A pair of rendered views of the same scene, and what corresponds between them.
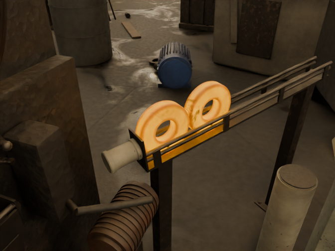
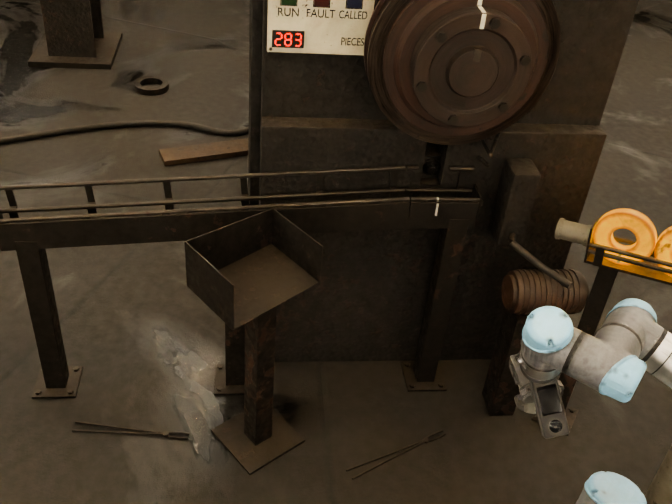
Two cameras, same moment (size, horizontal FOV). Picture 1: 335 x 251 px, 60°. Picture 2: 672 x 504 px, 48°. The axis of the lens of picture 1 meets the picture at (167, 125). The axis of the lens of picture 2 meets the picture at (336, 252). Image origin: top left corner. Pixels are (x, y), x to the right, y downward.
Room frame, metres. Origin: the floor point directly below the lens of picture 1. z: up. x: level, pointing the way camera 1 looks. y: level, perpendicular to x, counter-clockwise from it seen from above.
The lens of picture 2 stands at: (-0.83, -1.05, 1.79)
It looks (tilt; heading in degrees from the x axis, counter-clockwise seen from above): 36 degrees down; 60
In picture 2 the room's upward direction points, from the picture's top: 6 degrees clockwise
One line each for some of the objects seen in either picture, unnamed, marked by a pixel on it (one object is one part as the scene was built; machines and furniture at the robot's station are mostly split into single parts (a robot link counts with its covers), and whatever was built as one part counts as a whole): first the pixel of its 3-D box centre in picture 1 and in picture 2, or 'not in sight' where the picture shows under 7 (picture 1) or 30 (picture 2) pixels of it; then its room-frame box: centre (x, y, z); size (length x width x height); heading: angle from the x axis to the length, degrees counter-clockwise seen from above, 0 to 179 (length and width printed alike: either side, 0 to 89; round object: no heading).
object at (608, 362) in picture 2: not in sight; (607, 362); (0.01, -0.50, 0.96); 0.11 x 0.11 x 0.08; 28
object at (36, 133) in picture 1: (42, 172); (513, 201); (0.51, 0.29, 0.68); 0.11 x 0.08 x 0.24; 69
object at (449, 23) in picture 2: not in sight; (470, 69); (0.25, 0.27, 1.11); 0.28 x 0.06 x 0.28; 159
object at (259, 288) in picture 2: not in sight; (252, 351); (-0.27, 0.31, 0.36); 0.26 x 0.20 x 0.72; 14
